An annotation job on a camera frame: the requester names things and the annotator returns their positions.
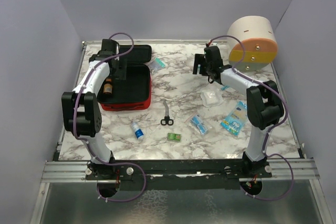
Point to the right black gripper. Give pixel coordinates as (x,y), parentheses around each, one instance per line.
(199,59)

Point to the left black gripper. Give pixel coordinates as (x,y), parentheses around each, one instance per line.
(119,74)

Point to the brown bottle orange cap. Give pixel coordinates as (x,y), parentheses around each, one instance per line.
(107,87)

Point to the small teal clear pouch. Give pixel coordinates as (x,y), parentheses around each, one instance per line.
(156,65)

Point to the white gauze clear bag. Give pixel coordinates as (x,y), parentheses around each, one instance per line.
(211,98)

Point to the white bottle blue label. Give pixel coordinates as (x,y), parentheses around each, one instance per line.
(137,131)

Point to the clear bottle green label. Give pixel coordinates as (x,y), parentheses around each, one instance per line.
(199,68)

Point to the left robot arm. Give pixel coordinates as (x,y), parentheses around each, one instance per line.
(80,109)

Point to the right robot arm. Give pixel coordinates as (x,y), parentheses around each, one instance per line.
(264,104)

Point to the red black medicine case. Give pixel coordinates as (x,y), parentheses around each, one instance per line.
(133,93)

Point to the blue packets clear bag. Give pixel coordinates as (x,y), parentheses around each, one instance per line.
(199,124)

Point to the round pastel drawer cabinet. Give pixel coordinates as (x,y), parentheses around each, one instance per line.
(258,46)

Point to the blue yellow plaster pack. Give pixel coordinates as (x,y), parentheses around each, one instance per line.
(236,119)

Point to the small green box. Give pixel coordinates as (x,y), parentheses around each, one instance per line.
(174,137)

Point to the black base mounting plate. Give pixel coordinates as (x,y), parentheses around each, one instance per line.
(177,174)

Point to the black handled scissors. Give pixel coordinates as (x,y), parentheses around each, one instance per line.
(166,120)

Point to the aluminium frame rail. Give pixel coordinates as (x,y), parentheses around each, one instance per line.
(73,172)

